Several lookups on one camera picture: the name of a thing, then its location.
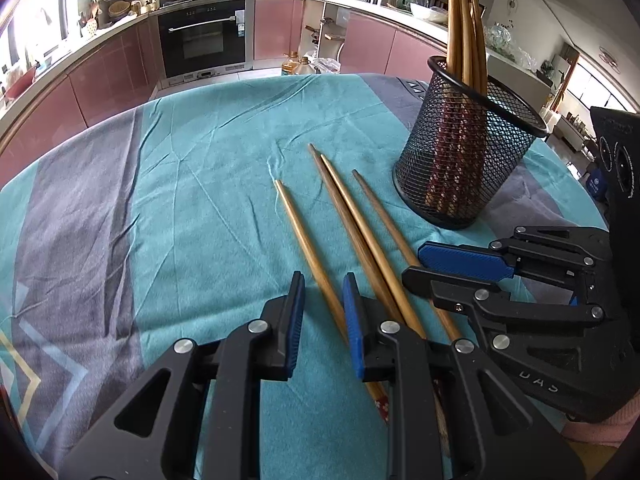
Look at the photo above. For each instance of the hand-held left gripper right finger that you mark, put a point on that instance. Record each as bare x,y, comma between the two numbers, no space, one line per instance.
352,330

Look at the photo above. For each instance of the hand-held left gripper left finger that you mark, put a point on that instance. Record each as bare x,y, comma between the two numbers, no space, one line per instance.
295,320

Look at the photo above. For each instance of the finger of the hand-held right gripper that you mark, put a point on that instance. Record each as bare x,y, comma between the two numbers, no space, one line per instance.
465,262
450,297

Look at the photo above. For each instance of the single brown chopstick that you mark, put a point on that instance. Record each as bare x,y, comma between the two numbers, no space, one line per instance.
345,210
385,215
370,240
305,240

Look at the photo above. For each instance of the black mesh holder cup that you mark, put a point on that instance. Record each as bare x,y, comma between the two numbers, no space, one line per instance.
450,170

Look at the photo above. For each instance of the bunch of wooden chopsticks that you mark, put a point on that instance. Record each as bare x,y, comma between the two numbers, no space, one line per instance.
467,35

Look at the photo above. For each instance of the person's right forearm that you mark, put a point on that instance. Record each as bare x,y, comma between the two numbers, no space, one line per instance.
600,430

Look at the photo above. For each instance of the teal grey printed tablecloth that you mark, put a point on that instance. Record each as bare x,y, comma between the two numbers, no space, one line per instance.
175,210

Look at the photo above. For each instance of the living room window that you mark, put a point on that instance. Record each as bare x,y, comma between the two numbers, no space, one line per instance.
600,90

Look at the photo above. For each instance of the clear plastic bags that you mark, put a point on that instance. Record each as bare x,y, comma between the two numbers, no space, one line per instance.
510,45

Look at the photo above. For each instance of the pink peninsula cabinets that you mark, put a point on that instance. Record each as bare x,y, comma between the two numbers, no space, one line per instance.
400,47

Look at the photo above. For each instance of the round ceiling lamp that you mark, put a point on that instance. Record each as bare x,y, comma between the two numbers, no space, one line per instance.
609,56

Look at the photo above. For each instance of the white bowl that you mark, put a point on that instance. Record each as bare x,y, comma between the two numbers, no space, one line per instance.
427,12

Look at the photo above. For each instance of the yellow cooking oil bottle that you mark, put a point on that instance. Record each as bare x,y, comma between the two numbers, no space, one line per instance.
290,66

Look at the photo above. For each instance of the white peninsula countertop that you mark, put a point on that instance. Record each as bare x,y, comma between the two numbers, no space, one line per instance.
365,7

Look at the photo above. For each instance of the narrow pink base cabinet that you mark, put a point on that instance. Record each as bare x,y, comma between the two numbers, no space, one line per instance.
277,30

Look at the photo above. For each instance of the black built-in oven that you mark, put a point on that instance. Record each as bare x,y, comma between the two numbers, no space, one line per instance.
202,40

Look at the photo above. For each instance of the long pink base cabinets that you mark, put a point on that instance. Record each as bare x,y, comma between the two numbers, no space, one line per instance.
100,90

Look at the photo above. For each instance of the white countertop with sink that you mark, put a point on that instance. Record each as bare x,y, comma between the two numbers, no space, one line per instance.
75,62

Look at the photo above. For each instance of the woven basket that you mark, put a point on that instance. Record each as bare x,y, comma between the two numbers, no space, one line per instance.
120,9

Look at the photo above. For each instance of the pink bowl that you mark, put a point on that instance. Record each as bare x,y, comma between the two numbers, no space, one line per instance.
19,82

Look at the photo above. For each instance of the large kitchen window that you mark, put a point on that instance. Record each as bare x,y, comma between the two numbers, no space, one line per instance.
30,5

